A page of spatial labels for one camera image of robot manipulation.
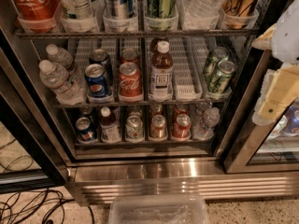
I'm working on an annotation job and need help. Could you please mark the clear plastic bin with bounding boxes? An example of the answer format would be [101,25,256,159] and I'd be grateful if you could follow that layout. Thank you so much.
[108,194,210,224]

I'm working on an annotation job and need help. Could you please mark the red Coca-Cola can middle shelf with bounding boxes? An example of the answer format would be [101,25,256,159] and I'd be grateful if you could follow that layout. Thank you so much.
[119,63,142,98]

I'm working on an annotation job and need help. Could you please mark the left fridge glass door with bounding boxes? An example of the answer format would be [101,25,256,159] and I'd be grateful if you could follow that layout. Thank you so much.
[0,31,67,194]

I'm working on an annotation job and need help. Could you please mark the silver blue can top shelf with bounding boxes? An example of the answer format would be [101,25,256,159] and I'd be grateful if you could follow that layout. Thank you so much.
[103,0,135,33]

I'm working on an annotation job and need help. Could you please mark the blue Pepsi can bottom shelf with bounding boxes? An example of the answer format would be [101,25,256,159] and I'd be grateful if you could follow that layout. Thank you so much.
[76,117,97,142]

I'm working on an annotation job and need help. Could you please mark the blue Pepsi can middle shelf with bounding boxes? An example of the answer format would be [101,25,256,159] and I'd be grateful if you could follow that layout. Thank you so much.
[84,63,111,98]

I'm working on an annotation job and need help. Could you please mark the silver green can top shelf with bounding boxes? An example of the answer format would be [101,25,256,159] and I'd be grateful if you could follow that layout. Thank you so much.
[60,0,97,33]

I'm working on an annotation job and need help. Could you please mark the red coca-cola can shelf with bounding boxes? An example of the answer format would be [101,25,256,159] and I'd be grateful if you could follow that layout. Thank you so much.
[119,63,142,98]
[13,0,59,33]
[172,114,192,139]

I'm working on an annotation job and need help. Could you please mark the empty white shelf tray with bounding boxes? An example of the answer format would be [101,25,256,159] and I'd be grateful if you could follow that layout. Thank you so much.
[170,37,203,102]

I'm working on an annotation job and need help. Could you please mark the front green can middle shelf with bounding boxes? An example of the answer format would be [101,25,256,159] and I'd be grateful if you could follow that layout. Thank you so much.
[207,61,236,93]

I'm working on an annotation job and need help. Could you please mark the rear water bottle middle shelf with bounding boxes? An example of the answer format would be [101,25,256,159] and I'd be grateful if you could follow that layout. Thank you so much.
[46,44,80,79]

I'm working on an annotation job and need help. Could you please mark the blue can behind right door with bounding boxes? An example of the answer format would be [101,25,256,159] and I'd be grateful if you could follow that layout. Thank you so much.
[283,105,299,136]

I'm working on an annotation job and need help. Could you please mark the dark can behind Pepsi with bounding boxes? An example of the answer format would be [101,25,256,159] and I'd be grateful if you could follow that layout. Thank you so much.
[89,49,113,85]

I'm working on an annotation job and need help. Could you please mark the silver green can bottom shelf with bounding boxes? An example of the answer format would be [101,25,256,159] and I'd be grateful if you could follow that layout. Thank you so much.
[126,116,144,141]

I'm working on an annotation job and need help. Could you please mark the fridge glass door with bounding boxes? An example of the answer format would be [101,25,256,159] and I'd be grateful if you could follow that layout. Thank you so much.
[222,49,299,174]
[0,31,67,194]

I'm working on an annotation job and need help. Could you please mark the white can behind right door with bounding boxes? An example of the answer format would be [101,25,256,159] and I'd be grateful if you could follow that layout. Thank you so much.
[268,115,288,139]

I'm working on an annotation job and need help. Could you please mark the red Coca-Cola can bottom shelf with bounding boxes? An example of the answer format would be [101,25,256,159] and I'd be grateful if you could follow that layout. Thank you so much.
[172,114,192,139]

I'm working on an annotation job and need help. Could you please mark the orange can bottom shelf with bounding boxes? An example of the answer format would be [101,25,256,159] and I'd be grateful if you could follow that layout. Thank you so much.
[149,115,166,139]

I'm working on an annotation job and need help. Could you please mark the silver green can shelf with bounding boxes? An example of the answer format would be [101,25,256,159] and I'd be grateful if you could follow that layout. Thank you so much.
[60,0,97,33]
[126,116,144,141]

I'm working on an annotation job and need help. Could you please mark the brown tea bottle middle shelf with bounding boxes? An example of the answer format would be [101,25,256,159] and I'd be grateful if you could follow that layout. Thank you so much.
[149,41,173,101]

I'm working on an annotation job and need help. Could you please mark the clear water bottle top shelf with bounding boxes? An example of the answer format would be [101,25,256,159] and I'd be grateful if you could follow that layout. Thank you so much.
[183,0,225,29]

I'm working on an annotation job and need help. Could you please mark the front water bottle middle shelf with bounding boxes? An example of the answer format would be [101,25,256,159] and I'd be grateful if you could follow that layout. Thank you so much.
[39,60,85,105]

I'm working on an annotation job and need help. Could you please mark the rear green can middle shelf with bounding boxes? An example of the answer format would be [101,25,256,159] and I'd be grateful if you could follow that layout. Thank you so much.
[203,47,229,81]

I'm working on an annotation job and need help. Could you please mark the red can behind Coca-Cola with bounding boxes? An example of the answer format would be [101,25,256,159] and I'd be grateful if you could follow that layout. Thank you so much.
[120,48,140,66]

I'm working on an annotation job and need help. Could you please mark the black floor cables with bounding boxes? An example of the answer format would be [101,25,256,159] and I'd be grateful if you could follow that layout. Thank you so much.
[0,137,95,224]

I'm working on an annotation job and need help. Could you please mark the blue pepsi can shelf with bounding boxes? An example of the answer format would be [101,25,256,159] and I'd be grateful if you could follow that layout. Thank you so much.
[84,63,111,98]
[76,117,97,142]

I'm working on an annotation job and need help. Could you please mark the stainless fridge base grille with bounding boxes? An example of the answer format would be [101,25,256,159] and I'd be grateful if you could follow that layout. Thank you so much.
[65,159,299,205]

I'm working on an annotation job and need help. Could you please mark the tea bottle bottom shelf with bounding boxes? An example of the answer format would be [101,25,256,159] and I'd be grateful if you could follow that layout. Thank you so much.
[100,106,121,143]

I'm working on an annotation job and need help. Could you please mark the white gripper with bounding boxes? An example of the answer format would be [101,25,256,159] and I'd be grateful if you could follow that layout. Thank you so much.
[252,0,299,126]

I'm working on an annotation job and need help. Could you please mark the red Coca-Cola can top shelf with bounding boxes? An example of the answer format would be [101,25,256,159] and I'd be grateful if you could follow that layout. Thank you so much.
[13,0,59,33]

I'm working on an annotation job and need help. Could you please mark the right fridge glass door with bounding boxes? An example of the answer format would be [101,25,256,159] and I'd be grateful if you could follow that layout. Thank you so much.
[222,49,299,174]

